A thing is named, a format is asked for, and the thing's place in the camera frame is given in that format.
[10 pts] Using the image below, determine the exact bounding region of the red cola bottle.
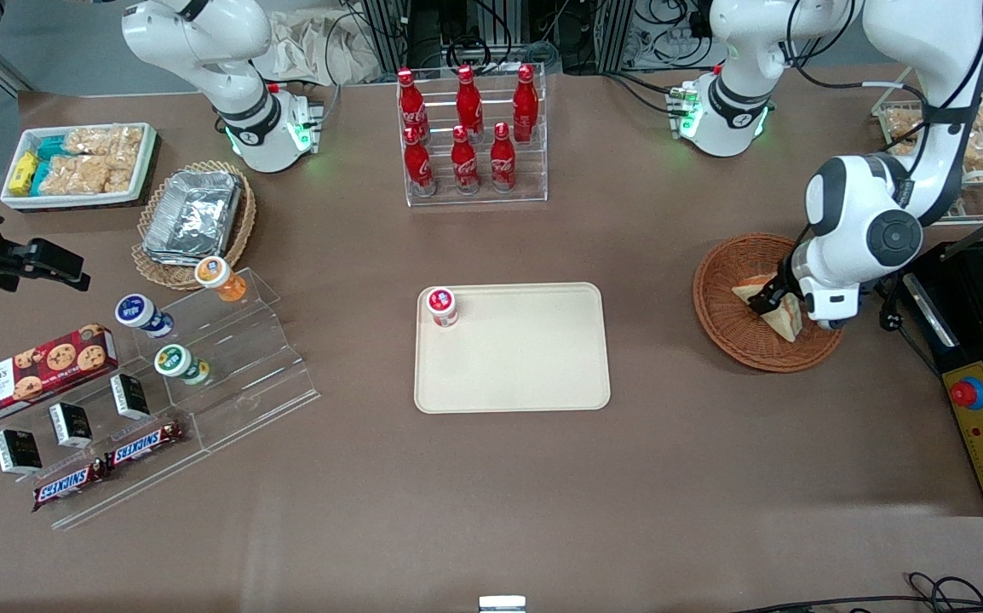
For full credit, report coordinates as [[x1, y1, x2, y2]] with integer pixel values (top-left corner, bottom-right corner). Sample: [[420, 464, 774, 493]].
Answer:
[[404, 126, 438, 198], [490, 123, 518, 193], [456, 66, 485, 139], [450, 125, 481, 195], [512, 65, 540, 144], [397, 68, 427, 130]]

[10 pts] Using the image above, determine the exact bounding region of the beige cloth bag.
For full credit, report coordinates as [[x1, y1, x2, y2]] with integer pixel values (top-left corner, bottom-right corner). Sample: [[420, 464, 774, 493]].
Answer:
[[251, 9, 383, 87]]

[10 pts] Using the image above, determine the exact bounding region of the orange lid yogurt cup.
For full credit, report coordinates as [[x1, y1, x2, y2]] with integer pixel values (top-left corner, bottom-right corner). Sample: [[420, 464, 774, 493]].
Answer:
[[194, 256, 248, 304]]

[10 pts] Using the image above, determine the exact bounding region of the light wicker basket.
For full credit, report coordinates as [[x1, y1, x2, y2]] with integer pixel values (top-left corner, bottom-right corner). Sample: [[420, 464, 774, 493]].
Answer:
[[131, 160, 257, 292]]

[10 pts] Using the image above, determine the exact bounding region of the small black box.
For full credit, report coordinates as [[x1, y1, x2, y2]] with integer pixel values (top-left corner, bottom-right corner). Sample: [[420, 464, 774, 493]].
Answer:
[[0, 428, 43, 475], [48, 402, 95, 450], [110, 373, 152, 421]]

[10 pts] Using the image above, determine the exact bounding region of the aluminium foil container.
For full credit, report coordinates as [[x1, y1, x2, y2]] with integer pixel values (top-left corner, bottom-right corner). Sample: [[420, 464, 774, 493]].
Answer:
[[141, 170, 244, 266]]

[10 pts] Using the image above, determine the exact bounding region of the beige plastic tray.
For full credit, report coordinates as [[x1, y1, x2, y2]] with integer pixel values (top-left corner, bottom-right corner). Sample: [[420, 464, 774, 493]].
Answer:
[[414, 282, 611, 415]]

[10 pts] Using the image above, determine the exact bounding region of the clear acrylic bottle rack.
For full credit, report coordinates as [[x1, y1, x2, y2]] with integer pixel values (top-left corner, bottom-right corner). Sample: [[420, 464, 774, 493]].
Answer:
[[396, 62, 549, 208]]

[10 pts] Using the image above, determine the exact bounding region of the red lid yogurt cup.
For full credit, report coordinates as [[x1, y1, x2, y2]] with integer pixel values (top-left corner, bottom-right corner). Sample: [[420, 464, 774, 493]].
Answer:
[[427, 288, 460, 329]]

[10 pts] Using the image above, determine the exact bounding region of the blue lid yogurt cup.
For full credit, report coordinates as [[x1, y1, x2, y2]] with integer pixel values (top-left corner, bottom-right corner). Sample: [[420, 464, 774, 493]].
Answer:
[[114, 294, 175, 340]]

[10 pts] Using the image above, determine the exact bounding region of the Snickers chocolate bar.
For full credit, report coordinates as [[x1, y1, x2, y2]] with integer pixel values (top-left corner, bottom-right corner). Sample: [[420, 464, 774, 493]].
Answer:
[[32, 459, 110, 513], [105, 421, 187, 471]]

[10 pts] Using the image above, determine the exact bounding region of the clear acrylic stepped display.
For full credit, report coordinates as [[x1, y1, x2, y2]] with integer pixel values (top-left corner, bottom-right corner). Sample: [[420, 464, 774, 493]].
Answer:
[[0, 267, 321, 531]]

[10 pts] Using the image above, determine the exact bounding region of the black floor cable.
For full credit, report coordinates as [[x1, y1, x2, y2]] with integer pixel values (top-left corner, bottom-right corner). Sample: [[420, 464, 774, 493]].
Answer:
[[730, 572, 983, 613]]

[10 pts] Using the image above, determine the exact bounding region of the green lid yogurt cup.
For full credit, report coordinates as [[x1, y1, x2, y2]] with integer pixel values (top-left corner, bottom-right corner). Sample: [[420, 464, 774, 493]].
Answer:
[[153, 344, 212, 387]]

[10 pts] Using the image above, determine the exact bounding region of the triangular sandwich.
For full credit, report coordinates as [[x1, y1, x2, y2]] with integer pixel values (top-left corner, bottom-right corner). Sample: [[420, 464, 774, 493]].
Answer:
[[731, 272, 803, 343]]

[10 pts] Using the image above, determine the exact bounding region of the red Walkers cookie box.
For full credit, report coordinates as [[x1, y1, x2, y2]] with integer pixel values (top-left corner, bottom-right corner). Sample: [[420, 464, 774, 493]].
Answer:
[[0, 323, 120, 428]]

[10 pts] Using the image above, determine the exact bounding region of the brown wicker basket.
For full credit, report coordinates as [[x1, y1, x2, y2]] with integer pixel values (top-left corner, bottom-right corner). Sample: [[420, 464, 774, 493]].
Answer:
[[693, 232, 848, 374]]

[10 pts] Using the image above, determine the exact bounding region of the aluminium frame rack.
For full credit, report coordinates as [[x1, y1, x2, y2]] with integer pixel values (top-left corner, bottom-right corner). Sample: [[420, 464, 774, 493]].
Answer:
[[598, 0, 718, 76], [360, 0, 514, 76]]

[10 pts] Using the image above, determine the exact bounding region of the black appliance with glass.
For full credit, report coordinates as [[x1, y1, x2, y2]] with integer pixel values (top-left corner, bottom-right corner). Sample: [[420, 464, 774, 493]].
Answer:
[[900, 196, 983, 375]]

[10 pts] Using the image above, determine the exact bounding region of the yellow snack pack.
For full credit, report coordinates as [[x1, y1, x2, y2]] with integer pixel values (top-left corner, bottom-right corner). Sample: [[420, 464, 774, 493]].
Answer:
[[8, 152, 40, 196]]

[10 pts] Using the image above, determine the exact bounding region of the white rectangular snack tray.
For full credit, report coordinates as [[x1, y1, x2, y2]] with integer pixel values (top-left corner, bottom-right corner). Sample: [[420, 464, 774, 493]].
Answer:
[[0, 123, 158, 211]]

